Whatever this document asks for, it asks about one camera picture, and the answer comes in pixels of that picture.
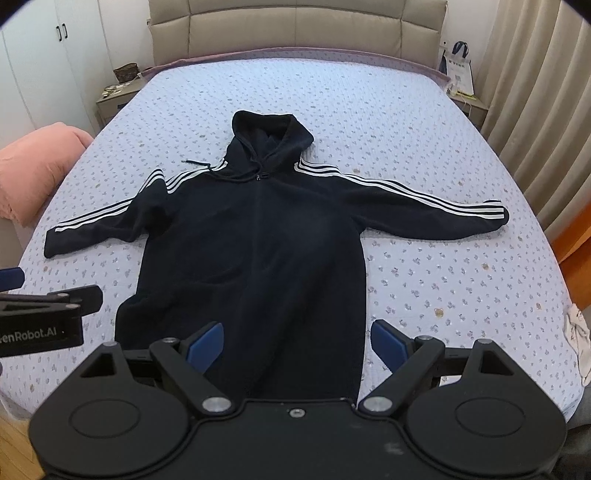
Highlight black hoodie white stripes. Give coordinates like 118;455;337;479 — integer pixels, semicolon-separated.
44;111;509;401

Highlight pink folded blanket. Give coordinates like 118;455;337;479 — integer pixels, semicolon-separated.
1;122;93;227

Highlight white cloth at bedside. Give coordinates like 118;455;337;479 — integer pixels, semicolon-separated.
564;303;591;387

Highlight left bedside table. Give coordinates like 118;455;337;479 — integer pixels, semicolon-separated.
96;76;146;128

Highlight bedside table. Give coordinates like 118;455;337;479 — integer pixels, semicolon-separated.
96;76;146;128
448;92;489;130

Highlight white wardrobe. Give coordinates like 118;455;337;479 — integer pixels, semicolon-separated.
0;0;156;151

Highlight brown patterned bag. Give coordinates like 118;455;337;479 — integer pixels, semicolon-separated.
113;62;139;84

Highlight bed with floral sheet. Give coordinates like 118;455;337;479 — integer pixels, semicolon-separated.
1;55;584;418

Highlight right bedside table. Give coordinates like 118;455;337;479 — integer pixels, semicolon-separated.
448;92;489;130

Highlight beige curtain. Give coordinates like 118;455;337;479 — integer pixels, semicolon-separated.
477;1;590;239

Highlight white tote bag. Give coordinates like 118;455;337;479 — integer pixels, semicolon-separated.
440;41;475;96

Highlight beige padded headboard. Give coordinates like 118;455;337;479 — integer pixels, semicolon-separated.
149;0;448;68

